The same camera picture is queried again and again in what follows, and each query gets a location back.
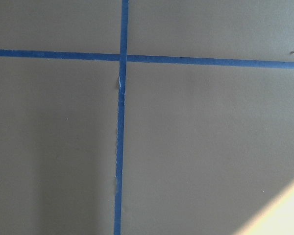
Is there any long vertical blue tape line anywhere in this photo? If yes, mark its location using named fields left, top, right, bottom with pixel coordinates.
left=114, top=0, right=129, bottom=235

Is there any long horizontal blue tape line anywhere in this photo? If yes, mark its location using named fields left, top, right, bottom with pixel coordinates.
left=0, top=49, right=294, bottom=69

